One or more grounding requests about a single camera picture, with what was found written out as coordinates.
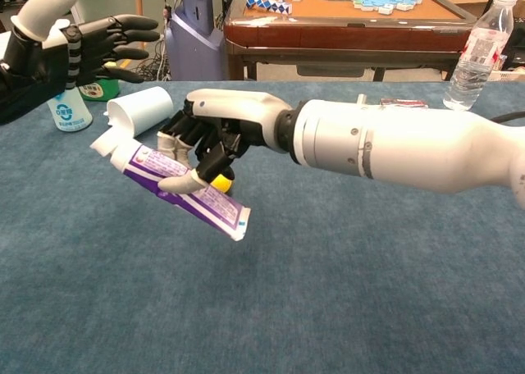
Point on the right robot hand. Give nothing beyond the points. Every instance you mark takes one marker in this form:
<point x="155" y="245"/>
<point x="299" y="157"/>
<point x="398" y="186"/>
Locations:
<point x="238" y="107"/>

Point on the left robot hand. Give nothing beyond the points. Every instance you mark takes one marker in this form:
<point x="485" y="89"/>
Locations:
<point x="45" y="54"/>

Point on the purple white toothpaste tube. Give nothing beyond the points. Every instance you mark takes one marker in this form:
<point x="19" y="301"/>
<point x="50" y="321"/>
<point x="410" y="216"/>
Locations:
<point x="213" y="210"/>

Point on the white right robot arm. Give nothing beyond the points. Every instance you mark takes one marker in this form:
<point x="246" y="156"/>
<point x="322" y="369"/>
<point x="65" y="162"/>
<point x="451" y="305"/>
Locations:
<point x="410" y="148"/>

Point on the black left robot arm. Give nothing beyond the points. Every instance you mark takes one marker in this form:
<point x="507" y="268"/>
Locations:
<point x="20" y="99"/>

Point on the white yogurt bottle blue label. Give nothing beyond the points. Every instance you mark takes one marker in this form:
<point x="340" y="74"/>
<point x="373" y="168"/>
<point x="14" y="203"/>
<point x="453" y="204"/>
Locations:
<point x="69" y="113"/>

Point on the green box yellow lid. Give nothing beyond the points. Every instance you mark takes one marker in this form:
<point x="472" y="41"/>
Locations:
<point x="102" y="92"/>

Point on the yellow ball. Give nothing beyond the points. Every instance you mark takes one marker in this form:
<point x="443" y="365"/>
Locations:
<point x="221" y="183"/>

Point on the white plastic cup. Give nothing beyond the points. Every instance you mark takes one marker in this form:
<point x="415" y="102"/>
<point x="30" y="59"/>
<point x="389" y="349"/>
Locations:
<point x="145" y="107"/>

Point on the blue white snake puzzle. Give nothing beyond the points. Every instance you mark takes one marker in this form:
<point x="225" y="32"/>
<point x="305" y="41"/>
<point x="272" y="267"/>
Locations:
<point x="268" y="5"/>

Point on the brown wooden mahjong table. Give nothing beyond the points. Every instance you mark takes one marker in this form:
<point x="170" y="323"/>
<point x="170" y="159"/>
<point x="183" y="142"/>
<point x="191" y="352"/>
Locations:
<point x="344" y="35"/>

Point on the black red card box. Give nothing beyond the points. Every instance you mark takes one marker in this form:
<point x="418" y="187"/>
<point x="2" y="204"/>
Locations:
<point x="402" y="102"/>

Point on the blue tablecloth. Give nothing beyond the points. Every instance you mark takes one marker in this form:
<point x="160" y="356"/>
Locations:
<point x="262" y="288"/>

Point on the clear plastic water bottle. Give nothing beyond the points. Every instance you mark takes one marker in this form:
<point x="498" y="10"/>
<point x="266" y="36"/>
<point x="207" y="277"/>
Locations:
<point x="476" y="58"/>

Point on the white plastic basket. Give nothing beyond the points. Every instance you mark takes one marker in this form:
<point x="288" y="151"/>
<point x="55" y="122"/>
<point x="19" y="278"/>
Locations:
<point x="510" y="75"/>

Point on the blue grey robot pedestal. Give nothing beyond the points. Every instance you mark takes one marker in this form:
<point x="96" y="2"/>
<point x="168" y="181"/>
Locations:
<point x="193" y="50"/>

